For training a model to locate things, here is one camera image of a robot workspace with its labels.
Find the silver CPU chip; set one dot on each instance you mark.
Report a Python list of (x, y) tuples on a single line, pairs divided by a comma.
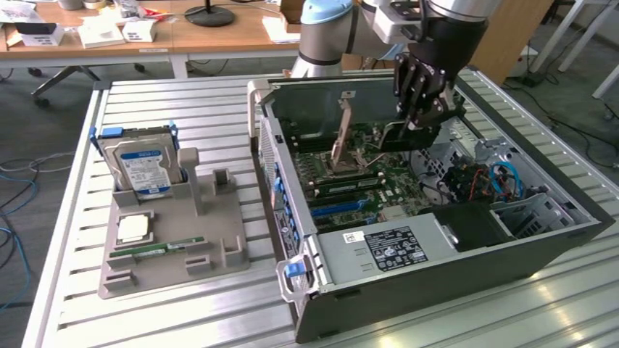
[(132, 229)]

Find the grey cup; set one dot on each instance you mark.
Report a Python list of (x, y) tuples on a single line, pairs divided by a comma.
[(69, 4)]

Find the green RAM stick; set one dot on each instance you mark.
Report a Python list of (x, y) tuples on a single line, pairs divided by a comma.
[(155, 248)]

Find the black and white box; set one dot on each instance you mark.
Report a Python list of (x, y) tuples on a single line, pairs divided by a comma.
[(40, 34)]

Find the white box red button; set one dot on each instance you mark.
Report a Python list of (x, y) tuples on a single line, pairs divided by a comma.
[(525, 59)]

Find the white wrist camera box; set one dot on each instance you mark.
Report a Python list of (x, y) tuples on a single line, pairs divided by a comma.
[(391, 25)]

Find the black round lamp base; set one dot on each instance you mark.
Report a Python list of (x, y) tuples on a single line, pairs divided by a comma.
[(209, 17)]

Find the tape roll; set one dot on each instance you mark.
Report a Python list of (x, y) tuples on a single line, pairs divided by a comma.
[(92, 3)]

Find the wooden cabinet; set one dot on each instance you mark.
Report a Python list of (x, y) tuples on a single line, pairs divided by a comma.
[(512, 32)]

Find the metal drive cage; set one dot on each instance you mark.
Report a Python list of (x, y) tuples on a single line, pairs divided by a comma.
[(444, 161)]

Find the grey parts rack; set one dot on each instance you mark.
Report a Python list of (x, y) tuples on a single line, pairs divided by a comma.
[(169, 268)]

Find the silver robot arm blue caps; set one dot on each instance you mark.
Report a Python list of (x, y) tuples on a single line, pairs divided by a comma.
[(328, 40)]

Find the brown cardboard box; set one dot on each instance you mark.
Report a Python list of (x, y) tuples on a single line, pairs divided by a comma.
[(289, 11)]

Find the black graphics card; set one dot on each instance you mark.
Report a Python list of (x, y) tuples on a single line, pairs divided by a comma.
[(408, 139)]

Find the CPU socket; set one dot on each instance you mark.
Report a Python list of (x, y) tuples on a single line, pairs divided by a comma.
[(355, 170)]

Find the white open box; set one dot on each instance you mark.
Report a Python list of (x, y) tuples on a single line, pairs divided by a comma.
[(99, 36)]

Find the wooden office desk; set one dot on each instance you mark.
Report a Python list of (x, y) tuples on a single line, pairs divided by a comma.
[(232, 40), (57, 52)]

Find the blue expansion slot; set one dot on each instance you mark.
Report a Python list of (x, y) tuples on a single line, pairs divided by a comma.
[(337, 209)]

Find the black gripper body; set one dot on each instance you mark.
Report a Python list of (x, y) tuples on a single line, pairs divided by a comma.
[(449, 43)]

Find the white table frame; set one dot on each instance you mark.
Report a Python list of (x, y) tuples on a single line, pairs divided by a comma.
[(575, 32)]

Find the white labelled box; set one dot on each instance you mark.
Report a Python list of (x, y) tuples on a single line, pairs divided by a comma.
[(139, 32)]

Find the metal disk bay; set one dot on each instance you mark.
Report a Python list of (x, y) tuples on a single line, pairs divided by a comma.
[(531, 217)]

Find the black castor desk leg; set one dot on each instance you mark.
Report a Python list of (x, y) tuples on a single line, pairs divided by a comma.
[(62, 78)]

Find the metal socket cover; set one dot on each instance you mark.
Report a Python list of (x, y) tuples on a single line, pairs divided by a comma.
[(369, 157)]

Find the black RAM stick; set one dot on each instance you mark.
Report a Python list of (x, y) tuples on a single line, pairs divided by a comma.
[(348, 186)]

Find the hard disk blue carrier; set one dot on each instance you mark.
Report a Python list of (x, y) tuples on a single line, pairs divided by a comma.
[(140, 163)]

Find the silver chipset heatsink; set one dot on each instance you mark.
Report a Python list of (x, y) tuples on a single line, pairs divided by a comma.
[(395, 214)]

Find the grey power supply unit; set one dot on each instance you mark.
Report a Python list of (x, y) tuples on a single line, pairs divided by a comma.
[(348, 253)]

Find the black open PC case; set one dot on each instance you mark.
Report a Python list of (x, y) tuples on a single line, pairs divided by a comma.
[(435, 282)]

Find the white paper stack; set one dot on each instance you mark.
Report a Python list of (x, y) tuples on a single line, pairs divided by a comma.
[(280, 32)]

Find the blue case latch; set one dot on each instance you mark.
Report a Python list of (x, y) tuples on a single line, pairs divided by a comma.
[(293, 270)]

